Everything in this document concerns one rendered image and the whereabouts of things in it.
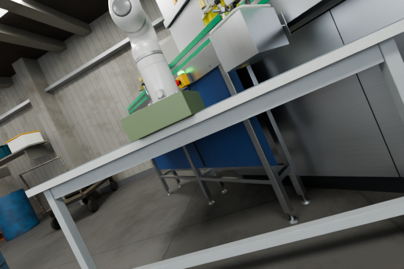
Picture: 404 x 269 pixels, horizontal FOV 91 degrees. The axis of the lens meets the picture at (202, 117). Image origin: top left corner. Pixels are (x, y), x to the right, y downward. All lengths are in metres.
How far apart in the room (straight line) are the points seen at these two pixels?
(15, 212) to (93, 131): 2.10
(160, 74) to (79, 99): 4.07
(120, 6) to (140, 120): 0.41
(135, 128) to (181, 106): 0.19
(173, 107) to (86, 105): 4.07
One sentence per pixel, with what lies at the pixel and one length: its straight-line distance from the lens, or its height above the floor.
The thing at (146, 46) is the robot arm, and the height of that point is 1.06.
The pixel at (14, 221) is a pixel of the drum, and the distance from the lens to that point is 5.63.
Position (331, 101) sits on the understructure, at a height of 0.52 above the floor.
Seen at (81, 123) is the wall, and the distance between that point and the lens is 4.84.
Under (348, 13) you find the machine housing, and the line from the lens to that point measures 1.11.
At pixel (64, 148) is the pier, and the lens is 4.83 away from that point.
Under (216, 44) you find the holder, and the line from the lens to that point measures 0.81.
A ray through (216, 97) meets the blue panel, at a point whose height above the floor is 0.78.
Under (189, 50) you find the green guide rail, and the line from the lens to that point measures 1.24.
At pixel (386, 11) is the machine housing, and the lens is 1.09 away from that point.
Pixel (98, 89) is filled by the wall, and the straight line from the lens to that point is 4.48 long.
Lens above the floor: 0.75
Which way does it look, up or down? 2 degrees down
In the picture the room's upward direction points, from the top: 25 degrees counter-clockwise
